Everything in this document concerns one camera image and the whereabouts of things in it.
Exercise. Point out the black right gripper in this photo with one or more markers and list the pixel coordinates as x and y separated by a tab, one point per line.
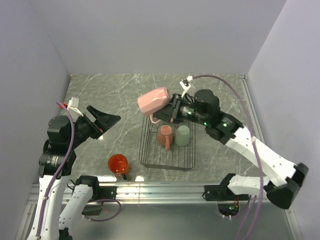
167	113

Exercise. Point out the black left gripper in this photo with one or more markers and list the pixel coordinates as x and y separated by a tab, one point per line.
103	121

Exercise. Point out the plain pink mug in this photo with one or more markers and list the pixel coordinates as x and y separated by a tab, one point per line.
153	101

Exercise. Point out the pink floral mug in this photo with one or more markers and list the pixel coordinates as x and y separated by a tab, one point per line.
165	136

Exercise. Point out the pale green cup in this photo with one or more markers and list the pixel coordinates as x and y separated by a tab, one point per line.
182	136

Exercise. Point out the orange mug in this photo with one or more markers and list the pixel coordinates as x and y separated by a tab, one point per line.
119	166

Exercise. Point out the black wire dish rack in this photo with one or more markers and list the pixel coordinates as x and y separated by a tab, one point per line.
153	155

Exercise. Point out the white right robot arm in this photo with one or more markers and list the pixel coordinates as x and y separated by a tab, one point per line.
280	179

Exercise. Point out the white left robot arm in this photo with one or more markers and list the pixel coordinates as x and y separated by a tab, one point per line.
65	134

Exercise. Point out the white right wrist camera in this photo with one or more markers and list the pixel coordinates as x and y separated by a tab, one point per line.
186	84

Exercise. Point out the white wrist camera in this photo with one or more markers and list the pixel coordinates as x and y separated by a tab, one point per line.
186	84
73	105

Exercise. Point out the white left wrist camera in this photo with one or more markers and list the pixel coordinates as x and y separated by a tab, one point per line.
73	105

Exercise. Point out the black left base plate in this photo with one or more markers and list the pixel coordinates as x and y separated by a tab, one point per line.
107	192

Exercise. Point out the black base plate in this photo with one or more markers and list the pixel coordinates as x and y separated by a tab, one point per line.
221	193
107	192

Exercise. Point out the aluminium mounting rail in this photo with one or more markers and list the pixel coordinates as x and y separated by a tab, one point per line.
128	193

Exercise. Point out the aluminium side rail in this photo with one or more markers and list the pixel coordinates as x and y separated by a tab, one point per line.
251	109

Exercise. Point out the black box under rail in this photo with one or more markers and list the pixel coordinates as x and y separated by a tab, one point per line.
92	209

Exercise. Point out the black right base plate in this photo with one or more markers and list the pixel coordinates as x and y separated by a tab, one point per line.
221	193

